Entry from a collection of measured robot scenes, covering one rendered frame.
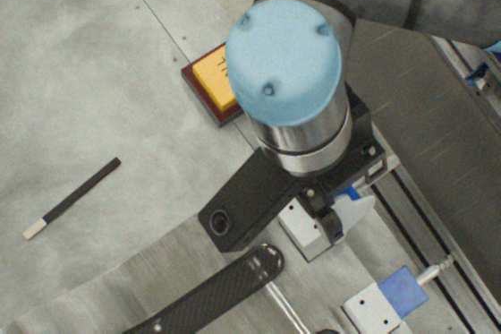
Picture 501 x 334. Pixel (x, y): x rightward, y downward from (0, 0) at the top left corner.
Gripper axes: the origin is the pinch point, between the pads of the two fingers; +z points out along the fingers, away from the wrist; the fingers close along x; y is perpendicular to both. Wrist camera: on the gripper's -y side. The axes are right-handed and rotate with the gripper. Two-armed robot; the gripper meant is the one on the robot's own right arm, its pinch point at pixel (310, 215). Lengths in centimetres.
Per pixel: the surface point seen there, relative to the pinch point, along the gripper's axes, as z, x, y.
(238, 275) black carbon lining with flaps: 5.0, 0.8, -9.2
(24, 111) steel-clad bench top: 7.6, 32.7, -18.6
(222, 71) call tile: 8.3, 22.1, 2.6
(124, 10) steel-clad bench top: 9.3, 37.0, -2.0
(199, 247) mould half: 3.8, 5.2, -10.7
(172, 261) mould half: 3.5, 5.7, -13.8
